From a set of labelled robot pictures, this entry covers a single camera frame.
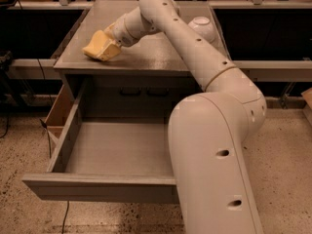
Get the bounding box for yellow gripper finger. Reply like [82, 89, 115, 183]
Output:
[96, 46, 121, 61]

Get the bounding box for yellow sponge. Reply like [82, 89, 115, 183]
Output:
[82, 30, 107, 59]

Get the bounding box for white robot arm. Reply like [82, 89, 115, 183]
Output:
[96, 0, 266, 234]

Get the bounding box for grey cabinet with counter top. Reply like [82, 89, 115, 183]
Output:
[55, 0, 205, 121]

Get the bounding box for grey open top drawer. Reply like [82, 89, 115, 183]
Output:
[22, 78, 178, 204]

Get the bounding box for white upturned bowl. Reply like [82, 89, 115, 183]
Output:
[188, 17, 215, 43]

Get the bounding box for black handle left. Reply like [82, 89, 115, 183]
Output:
[119, 87, 141, 97]

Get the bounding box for black handle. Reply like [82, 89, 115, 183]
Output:
[146, 88, 169, 97]
[119, 87, 141, 97]

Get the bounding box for black handle right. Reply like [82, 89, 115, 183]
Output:
[146, 88, 169, 97]

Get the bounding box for black floor cable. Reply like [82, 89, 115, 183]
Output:
[60, 200, 71, 234]

